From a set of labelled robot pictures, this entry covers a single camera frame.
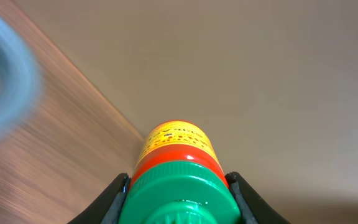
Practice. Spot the grey plastic shopping basket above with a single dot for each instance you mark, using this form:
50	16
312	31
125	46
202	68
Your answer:
20	78

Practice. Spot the yellow red bottle green cap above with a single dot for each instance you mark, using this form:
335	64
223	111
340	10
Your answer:
178	179

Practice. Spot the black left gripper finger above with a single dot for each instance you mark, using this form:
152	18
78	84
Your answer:
107	207

